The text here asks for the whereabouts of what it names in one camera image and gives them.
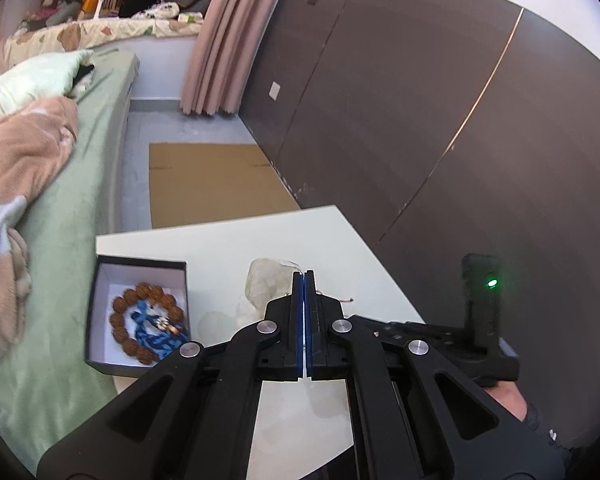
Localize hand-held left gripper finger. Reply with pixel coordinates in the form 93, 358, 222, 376
304, 270, 567, 480
36, 271, 305, 480

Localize clear plastic pouch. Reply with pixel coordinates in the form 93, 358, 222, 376
236, 257, 356, 332

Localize black jewelry box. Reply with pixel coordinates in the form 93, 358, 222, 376
84, 255, 193, 378

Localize flat brown cardboard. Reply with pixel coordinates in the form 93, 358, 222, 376
148, 143, 301, 230

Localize green bed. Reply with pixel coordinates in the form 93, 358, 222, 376
0, 50, 141, 466

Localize black cloth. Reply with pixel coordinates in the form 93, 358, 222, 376
70, 62, 97, 92

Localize pink fleece blanket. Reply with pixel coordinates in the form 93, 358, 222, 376
0, 96, 81, 366

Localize white spotted cloth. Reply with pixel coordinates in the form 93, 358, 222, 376
131, 2, 181, 22

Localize printed window seat cushion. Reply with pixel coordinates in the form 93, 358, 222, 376
4, 10, 204, 67

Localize white pillow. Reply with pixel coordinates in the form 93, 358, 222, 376
0, 51, 96, 123

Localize plush toys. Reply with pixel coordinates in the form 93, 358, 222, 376
22, 0, 83, 31

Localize blue knotted cord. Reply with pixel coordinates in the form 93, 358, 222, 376
130, 300, 189, 359

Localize brown bead bracelet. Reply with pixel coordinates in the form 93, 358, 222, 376
111, 283, 186, 361

